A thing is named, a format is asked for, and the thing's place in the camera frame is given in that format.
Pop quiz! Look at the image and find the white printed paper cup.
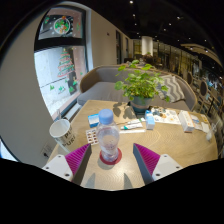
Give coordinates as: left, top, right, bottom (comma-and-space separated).
49, 118, 77, 153

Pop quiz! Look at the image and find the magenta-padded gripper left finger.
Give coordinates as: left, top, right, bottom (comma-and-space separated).
42, 143, 93, 186

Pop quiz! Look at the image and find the flat round red coaster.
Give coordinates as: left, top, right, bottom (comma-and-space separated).
99, 148, 123, 166

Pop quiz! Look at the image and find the pill blister pack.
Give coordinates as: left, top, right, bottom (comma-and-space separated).
85, 128, 100, 146

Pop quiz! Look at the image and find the green potted plant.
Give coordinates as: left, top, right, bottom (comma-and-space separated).
114, 59, 171, 114

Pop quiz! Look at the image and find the group of dining chairs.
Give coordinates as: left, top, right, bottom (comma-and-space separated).
186, 69, 224, 116

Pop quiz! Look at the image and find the long white box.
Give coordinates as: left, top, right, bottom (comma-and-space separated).
178, 110, 195, 133

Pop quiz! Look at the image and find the printed paper leaflet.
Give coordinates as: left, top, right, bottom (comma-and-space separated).
149, 106, 183, 126

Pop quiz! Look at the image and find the group of ceiling lights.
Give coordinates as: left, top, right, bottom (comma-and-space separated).
128, 0, 214, 54

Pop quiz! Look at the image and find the clear blue-capped water bottle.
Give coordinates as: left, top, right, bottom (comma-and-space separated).
95, 108, 121, 163

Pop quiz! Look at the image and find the white wall outlet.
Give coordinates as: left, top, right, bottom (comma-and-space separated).
41, 143, 54, 159

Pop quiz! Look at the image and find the window with festive decals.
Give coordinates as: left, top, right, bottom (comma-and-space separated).
33, 6, 88, 119

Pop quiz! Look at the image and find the grey curved sofa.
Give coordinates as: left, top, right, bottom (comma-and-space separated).
77, 64, 198, 111

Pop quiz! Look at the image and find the small blue white carton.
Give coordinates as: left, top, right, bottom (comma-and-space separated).
144, 110, 156, 130

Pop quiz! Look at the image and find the grey white chevron cushion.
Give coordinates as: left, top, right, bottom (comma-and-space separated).
156, 74, 186, 104

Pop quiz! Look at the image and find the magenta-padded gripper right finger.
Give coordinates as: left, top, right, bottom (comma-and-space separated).
132, 143, 184, 186

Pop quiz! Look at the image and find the white green tube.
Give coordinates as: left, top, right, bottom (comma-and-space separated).
119, 122, 144, 131

